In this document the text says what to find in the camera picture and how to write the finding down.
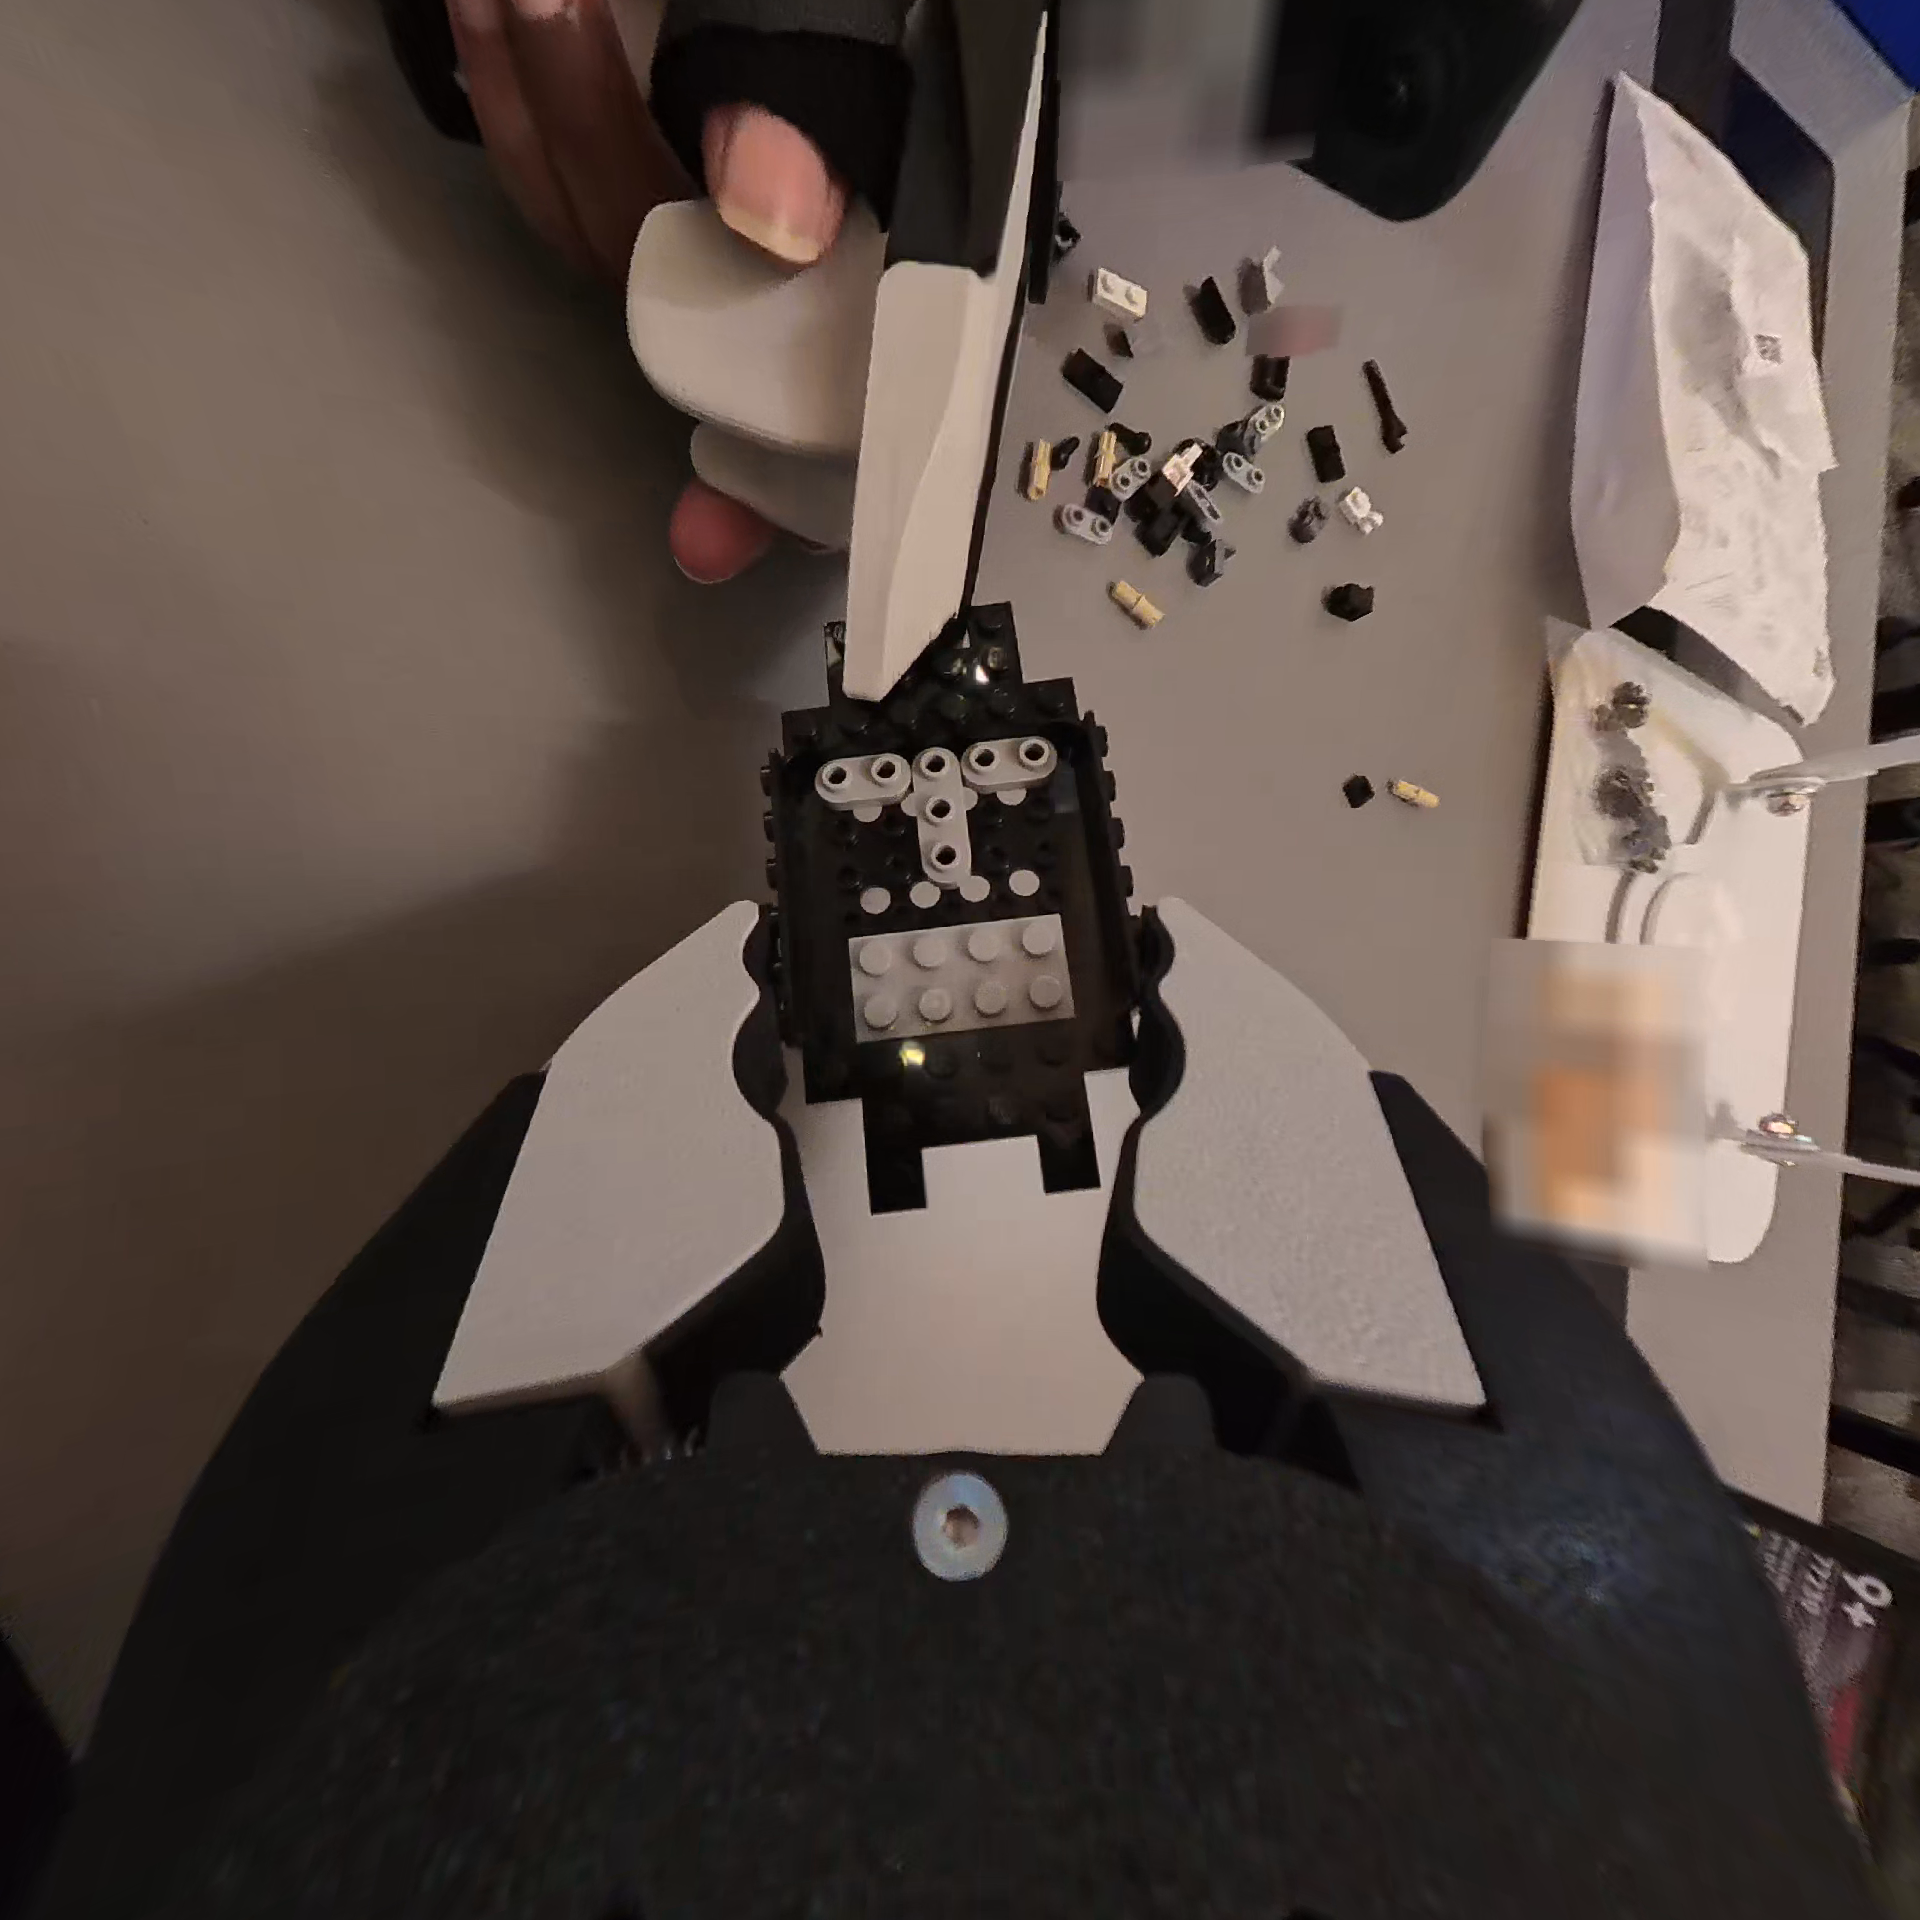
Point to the light grey two-hole link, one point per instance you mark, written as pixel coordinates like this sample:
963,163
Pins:
1010,762
867,779

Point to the toy car box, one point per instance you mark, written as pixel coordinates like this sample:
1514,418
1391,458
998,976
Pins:
1845,1651

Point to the grey desk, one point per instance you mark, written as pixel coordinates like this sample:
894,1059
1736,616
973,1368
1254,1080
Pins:
375,675

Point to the pile of small brick pieces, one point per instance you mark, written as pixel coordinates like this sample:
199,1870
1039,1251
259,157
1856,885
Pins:
1163,510

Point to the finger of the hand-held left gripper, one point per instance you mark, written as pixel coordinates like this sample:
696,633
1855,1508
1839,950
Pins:
931,451

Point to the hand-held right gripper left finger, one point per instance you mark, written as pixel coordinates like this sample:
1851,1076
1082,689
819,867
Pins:
615,1200

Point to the black brick plate assembly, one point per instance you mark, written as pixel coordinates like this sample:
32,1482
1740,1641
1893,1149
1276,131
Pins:
974,1109

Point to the clear bag of pieces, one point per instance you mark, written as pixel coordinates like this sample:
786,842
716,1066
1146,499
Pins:
1636,779

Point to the torn white paper bag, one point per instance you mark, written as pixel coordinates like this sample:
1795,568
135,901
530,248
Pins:
1694,376

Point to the light grey brick plate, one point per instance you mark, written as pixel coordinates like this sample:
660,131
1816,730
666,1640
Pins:
960,982

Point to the person's left hand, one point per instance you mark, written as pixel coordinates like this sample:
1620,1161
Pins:
774,180

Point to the light grey long link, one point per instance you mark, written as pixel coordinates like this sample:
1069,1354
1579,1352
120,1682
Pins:
940,818

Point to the white book stand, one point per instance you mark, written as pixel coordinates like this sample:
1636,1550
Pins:
1756,1049

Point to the tan connector pin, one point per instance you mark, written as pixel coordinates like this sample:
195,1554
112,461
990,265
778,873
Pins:
1413,790

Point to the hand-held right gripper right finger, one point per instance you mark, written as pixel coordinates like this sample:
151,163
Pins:
1291,1213

